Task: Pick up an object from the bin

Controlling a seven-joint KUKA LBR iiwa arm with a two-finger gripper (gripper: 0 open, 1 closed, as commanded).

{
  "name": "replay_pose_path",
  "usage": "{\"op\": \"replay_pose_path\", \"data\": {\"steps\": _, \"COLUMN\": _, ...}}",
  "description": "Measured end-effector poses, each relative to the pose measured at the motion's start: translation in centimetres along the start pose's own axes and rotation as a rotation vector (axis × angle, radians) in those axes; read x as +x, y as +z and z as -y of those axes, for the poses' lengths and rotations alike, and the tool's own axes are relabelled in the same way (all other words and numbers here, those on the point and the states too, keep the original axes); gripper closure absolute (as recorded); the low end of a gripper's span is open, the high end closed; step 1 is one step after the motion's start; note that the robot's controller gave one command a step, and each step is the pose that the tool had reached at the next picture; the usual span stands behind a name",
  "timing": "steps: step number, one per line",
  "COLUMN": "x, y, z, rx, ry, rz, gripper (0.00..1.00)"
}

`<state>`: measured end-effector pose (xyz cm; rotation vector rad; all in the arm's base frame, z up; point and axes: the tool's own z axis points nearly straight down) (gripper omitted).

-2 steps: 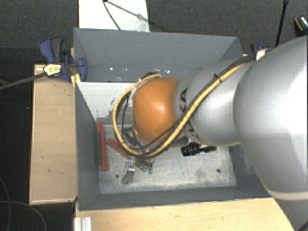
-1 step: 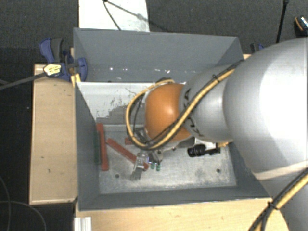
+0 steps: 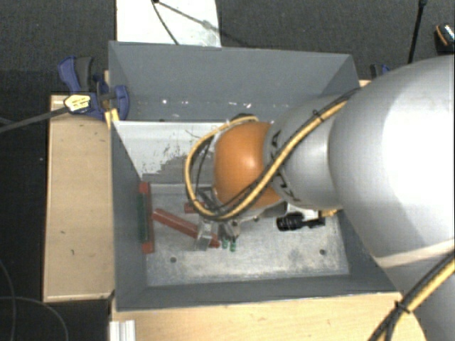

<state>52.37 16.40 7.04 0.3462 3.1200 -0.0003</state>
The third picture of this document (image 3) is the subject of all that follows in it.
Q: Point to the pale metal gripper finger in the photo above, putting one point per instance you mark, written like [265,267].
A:
[202,238]

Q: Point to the dark green flat block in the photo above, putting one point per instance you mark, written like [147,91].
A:
[143,219]

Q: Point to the pale wood board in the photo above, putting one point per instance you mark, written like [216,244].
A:
[80,208]

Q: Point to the grey metal bin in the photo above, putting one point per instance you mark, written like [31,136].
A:
[227,84]

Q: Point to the black cylinder on white bracket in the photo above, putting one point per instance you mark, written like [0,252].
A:
[289,222]

